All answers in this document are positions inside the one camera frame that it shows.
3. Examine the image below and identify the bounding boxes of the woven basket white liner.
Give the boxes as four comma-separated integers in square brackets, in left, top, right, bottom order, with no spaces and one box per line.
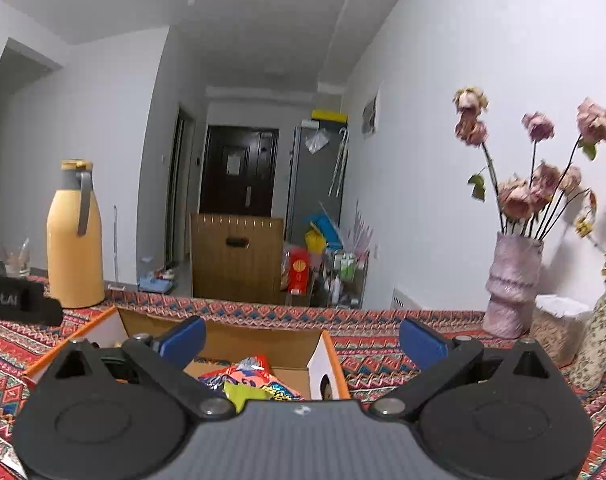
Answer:
[529,294,594,367]

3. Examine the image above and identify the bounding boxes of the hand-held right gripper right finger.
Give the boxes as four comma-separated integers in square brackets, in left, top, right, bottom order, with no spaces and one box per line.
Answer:
[369,317,566,421]

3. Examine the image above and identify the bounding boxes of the wooden chair back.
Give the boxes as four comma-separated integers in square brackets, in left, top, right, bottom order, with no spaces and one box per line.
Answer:
[190,212,285,306]

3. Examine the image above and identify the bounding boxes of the clear drinking glass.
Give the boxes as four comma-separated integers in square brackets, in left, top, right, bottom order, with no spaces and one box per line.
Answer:
[3,239,32,278]

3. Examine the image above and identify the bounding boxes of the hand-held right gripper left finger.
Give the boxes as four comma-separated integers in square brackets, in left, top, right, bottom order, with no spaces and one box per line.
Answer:
[42,316,236,423]

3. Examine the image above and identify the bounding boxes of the translucent pink plastic wrap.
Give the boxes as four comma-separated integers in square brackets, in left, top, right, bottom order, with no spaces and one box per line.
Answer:
[347,200,374,253]

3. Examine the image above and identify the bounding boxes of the dried pink roses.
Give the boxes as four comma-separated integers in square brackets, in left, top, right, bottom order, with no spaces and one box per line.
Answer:
[453,86,606,241]

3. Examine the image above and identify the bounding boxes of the white wall heater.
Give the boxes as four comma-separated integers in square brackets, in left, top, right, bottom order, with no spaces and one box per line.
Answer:
[392,287,426,311]

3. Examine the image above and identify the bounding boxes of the red colourful snack packet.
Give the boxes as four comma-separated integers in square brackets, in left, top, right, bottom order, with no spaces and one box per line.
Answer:
[198,355,304,401]

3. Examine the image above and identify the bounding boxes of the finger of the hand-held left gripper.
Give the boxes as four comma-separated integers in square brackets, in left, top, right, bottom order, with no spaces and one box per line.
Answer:
[19,280,64,326]

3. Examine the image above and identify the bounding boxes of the blue plastic item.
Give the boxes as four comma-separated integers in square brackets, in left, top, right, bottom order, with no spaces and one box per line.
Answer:
[303,214,341,246]

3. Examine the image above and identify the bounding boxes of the red gift bag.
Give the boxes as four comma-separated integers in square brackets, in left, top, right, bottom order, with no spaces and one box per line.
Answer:
[286,247,311,295]

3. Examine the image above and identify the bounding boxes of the clear hanging umbrella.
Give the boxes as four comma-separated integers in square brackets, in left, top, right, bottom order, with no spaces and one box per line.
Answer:
[329,127,348,198]

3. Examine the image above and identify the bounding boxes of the pink ribbed vase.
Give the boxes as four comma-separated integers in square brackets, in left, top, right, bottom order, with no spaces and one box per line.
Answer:
[483,231,544,339]

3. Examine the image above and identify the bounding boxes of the red patterned tablecloth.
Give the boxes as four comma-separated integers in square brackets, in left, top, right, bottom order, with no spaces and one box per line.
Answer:
[0,275,606,480]

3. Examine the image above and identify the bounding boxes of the dark entrance door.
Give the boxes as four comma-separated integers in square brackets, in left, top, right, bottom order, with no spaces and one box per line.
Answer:
[199,125,280,218]

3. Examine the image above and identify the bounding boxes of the blue floor tray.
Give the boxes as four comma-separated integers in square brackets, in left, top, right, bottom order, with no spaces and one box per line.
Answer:
[138,267,178,293]

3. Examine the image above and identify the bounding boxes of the metal wire trolley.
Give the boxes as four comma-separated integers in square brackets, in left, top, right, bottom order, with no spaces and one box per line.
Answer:
[323,247,370,309]

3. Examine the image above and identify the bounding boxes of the green snack packet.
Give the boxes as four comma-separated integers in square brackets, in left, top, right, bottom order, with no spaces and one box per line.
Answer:
[223,380,274,413]

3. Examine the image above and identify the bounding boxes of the cardboard box with orange rim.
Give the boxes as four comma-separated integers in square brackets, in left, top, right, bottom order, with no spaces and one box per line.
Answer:
[23,306,351,401]

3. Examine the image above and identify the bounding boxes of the clear plastic bag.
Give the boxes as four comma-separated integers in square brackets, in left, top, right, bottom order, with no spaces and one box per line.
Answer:
[304,129,331,155]

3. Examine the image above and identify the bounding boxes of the wall electrical panel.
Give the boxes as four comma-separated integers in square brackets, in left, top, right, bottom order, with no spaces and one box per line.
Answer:
[361,91,381,138]

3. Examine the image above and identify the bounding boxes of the yellow thermos jug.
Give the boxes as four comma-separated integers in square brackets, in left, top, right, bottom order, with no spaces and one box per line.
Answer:
[46,160,106,309]

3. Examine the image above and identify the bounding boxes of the grey refrigerator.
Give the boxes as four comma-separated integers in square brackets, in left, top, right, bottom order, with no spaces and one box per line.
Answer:
[285,125,348,248]

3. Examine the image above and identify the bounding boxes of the floral print vase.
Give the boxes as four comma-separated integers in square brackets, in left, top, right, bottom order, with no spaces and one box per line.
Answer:
[569,280,606,392]

